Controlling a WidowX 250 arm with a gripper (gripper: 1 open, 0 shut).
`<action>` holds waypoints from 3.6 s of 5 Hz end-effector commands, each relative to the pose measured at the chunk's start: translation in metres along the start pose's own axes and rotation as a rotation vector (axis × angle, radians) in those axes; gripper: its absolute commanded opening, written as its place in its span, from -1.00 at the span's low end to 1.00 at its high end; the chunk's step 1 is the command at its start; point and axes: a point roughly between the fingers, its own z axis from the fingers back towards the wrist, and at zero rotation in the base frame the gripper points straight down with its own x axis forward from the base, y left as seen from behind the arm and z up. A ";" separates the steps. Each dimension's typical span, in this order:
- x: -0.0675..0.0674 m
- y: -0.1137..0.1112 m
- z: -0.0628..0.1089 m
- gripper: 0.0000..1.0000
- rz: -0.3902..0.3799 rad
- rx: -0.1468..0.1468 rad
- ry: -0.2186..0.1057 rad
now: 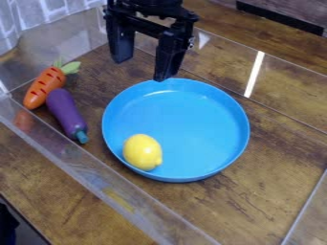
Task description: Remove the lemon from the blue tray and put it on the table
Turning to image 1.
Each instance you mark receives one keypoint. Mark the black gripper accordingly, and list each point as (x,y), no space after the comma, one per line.
(126,18)

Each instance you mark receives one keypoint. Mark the yellow toy lemon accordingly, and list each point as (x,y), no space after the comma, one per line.
(143,152)

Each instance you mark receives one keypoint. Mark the round blue tray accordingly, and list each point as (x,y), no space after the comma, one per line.
(194,118)

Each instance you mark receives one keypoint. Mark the orange toy carrot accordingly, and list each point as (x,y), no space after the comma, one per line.
(51,79)

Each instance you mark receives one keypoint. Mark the purple toy eggplant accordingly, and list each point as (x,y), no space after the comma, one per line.
(61,105)

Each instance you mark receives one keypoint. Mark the clear acrylic enclosure wall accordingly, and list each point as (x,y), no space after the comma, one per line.
(85,200)

